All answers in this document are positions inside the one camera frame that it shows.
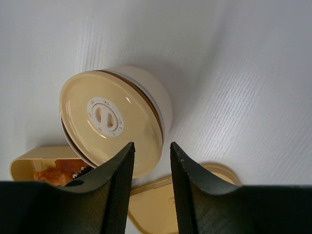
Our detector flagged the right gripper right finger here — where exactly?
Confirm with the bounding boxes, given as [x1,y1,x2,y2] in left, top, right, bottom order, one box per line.
[170,142,312,234]

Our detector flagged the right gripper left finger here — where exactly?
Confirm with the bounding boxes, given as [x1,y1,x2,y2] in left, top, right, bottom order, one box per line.
[0,142,135,234]

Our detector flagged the black sea cucumber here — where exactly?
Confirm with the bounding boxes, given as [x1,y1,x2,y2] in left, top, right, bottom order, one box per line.
[72,166,94,179]

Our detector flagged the red-orange food slice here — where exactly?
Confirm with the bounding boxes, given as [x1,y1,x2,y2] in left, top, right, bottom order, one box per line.
[55,159,88,173]

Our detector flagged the fried chicken piece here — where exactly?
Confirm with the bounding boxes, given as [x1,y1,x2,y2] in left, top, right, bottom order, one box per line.
[34,168,73,186]

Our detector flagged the tan rectangular box lid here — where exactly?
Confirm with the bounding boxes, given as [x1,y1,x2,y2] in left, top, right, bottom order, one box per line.
[128,163,241,234]

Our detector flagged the round beige lid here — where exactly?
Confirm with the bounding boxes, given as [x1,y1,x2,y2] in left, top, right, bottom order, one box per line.
[59,70,164,178]

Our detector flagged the tan rectangular lunch box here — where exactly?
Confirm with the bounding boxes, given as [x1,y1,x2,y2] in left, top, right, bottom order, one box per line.
[10,146,80,181]

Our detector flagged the round steel-lined container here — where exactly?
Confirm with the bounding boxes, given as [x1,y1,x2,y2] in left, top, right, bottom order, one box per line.
[59,64,174,169]

